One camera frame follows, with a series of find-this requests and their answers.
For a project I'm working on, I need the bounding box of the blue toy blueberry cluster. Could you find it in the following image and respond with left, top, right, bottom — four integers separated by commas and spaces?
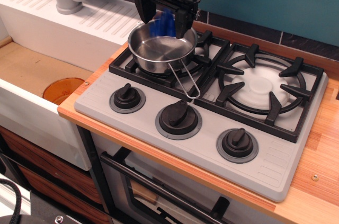
149, 8, 176, 37

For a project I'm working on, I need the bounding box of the stainless steel pan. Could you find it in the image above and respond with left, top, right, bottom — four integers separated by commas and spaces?
128, 20, 201, 100

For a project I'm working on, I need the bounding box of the black left stove knob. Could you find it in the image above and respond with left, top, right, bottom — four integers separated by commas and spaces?
109, 83, 146, 114

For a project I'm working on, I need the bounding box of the black stove knob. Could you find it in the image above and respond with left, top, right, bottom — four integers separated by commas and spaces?
216, 128, 259, 164
155, 101, 202, 140
109, 83, 146, 114

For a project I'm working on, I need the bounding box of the black middle stove knob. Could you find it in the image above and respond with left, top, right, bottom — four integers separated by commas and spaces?
155, 101, 202, 140

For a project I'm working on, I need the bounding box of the black right stove knob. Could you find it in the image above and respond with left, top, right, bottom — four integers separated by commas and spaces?
216, 128, 259, 164

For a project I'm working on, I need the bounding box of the grey toy stove top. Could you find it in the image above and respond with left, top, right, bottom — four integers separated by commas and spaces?
73, 19, 329, 203

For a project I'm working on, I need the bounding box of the black left burner grate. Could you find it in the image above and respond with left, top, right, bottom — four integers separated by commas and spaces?
109, 30, 230, 102

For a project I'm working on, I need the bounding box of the black burner grate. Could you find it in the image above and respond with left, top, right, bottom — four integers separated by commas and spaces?
195, 43, 328, 143
109, 30, 230, 102

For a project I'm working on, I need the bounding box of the white toy sink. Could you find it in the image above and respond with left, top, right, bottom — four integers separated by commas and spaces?
1, 0, 141, 171

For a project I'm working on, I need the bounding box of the black right burner grate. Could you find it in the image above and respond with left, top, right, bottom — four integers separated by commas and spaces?
195, 43, 328, 143

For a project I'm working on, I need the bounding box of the orange plastic cup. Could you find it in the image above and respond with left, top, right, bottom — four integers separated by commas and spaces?
42, 77, 84, 105

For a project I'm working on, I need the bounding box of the toy oven door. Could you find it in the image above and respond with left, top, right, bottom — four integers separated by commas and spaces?
99, 147, 260, 223

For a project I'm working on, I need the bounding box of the wooden drawer front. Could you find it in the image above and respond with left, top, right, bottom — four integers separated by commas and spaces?
1, 128, 112, 223

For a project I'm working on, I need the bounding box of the black oven door handle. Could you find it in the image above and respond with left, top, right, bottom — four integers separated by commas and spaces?
100, 147, 229, 223

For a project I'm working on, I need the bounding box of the black braided cable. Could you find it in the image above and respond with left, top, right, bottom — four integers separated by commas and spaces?
0, 178, 22, 224

